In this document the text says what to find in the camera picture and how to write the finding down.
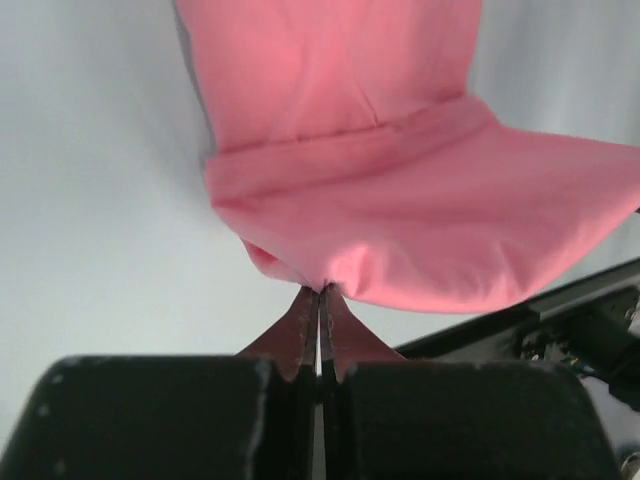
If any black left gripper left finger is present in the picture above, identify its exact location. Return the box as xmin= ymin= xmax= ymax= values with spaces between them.
xmin=9 ymin=288 xmax=319 ymax=479

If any pink t shirt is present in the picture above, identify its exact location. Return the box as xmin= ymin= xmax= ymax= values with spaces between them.
xmin=177 ymin=1 xmax=639 ymax=313

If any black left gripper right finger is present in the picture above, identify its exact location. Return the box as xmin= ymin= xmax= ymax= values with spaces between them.
xmin=319 ymin=286 xmax=621 ymax=479

